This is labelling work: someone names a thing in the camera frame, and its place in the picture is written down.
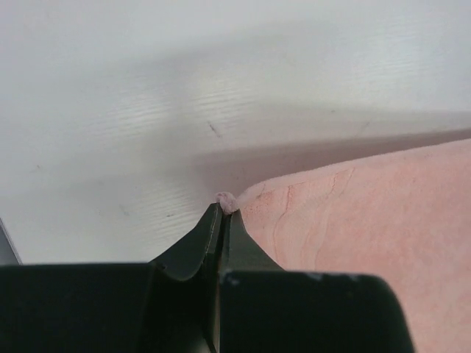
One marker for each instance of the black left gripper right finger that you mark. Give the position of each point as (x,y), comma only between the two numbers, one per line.
(264,308)

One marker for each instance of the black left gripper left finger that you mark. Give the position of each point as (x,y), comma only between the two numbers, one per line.
(96,307)

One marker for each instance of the pink towel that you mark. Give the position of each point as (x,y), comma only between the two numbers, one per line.
(404,216)

